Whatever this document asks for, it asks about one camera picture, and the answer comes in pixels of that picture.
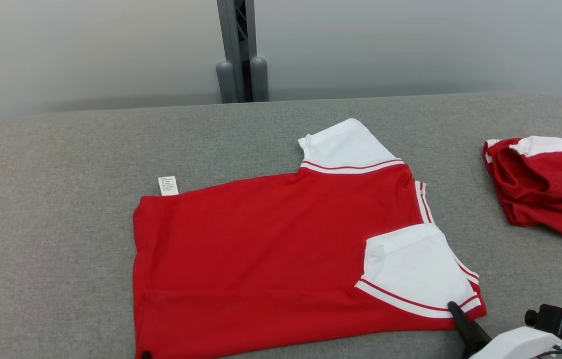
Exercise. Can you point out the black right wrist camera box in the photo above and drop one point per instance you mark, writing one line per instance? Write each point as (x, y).
(552, 319)

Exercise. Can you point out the red white lettered jersey shirt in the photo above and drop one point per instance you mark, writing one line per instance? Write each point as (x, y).
(261, 259)

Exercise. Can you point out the red white crumpled garment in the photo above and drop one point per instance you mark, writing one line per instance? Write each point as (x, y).
(550, 199)

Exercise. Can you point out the grey double partition post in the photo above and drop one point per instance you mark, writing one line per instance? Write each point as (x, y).
(233, 40)

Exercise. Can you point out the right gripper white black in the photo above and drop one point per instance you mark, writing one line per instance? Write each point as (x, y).
(525, 344)

